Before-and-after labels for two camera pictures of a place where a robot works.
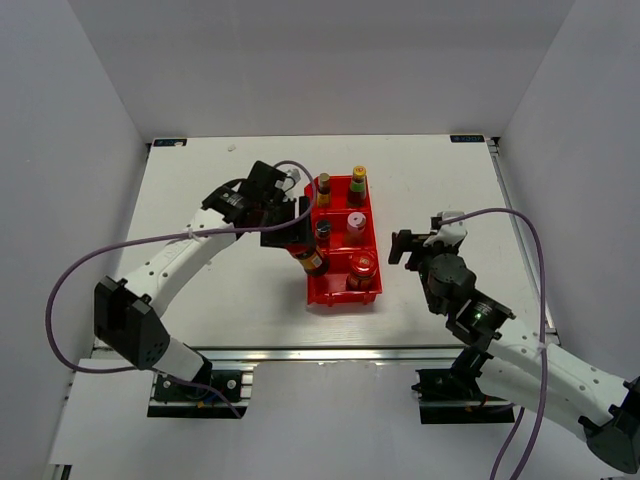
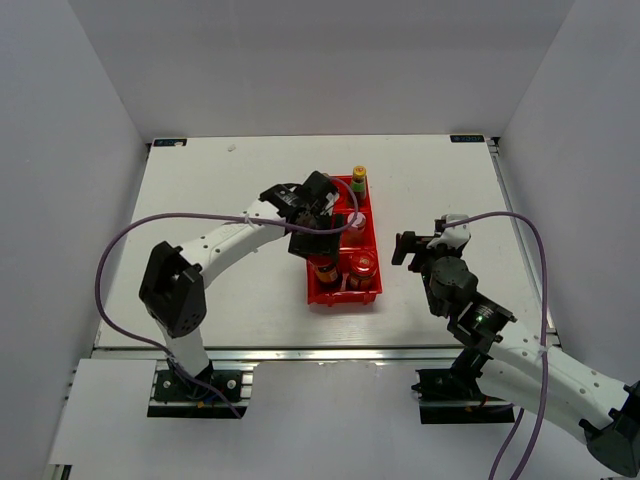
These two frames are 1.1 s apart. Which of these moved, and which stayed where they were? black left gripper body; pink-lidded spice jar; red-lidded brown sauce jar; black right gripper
Moved: black left gripper body
Stayed: pink-lidded spice jar; red-lidded brown sauce jar; black right gripper
